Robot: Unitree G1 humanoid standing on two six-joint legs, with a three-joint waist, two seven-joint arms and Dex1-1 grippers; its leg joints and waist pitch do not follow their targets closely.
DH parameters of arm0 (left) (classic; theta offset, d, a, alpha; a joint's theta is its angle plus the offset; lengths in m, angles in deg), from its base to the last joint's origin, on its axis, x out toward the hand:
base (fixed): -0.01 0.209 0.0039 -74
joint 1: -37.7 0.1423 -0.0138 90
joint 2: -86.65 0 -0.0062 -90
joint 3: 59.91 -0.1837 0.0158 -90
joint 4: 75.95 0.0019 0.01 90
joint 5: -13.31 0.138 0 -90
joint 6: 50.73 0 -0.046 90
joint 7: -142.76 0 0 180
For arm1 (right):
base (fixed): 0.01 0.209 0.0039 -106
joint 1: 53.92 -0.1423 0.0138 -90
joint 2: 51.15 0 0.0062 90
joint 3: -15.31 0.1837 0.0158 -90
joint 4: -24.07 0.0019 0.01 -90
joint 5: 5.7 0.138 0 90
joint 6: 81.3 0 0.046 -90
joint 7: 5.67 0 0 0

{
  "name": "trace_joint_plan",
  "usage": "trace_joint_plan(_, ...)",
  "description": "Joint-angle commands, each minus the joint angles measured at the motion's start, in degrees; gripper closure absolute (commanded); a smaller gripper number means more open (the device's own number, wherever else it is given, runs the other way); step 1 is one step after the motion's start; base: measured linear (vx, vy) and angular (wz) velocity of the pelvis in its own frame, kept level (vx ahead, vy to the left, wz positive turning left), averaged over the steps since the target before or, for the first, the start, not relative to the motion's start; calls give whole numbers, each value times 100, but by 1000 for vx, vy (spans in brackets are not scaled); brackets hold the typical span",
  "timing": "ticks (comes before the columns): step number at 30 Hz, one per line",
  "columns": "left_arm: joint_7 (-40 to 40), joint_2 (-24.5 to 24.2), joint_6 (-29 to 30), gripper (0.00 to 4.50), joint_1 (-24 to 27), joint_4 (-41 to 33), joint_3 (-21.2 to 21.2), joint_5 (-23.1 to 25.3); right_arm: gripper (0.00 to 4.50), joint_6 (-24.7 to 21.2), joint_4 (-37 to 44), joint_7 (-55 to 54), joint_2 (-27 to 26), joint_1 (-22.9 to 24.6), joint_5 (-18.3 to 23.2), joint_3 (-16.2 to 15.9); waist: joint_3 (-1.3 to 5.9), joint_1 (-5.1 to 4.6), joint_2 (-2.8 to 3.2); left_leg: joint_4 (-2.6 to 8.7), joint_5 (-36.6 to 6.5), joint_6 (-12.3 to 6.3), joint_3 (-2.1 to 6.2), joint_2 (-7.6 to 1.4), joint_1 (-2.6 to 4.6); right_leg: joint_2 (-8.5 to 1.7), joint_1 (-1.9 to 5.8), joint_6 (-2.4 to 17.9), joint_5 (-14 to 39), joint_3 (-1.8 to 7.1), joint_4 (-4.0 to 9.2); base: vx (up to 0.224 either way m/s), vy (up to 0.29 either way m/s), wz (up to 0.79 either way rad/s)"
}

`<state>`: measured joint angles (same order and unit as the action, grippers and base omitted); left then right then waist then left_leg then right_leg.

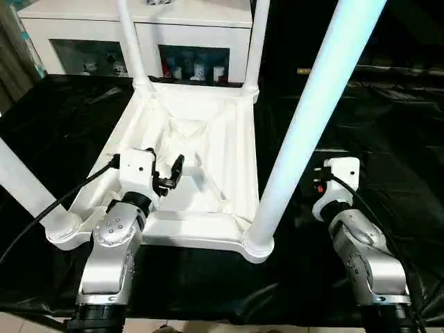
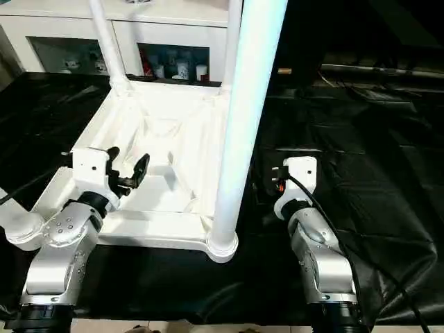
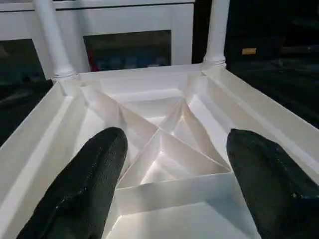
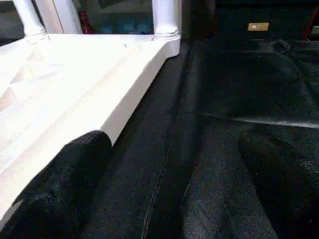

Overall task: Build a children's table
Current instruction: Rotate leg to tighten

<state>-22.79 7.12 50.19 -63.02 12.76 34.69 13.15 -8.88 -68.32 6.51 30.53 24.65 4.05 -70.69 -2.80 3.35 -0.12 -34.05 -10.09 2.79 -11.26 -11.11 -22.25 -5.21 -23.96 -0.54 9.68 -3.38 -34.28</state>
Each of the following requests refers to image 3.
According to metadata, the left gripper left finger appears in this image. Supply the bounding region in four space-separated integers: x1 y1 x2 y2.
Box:
17 127 129 239

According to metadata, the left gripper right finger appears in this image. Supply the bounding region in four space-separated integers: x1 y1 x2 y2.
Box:
226 128 319 239

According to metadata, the white plastic table top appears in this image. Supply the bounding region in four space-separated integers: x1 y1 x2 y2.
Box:
0 64 319 239

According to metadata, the white plastic table leg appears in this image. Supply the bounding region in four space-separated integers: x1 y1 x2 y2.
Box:
202 0 231 69
32 0 81 83

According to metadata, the black mat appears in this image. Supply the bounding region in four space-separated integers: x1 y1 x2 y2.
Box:
0 50 319 150

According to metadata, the small tan tag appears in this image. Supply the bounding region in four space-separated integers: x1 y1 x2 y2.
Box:
241 47 258 56

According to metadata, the white glass-door cabinet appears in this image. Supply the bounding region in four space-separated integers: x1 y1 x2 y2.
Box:
0 0 195 83

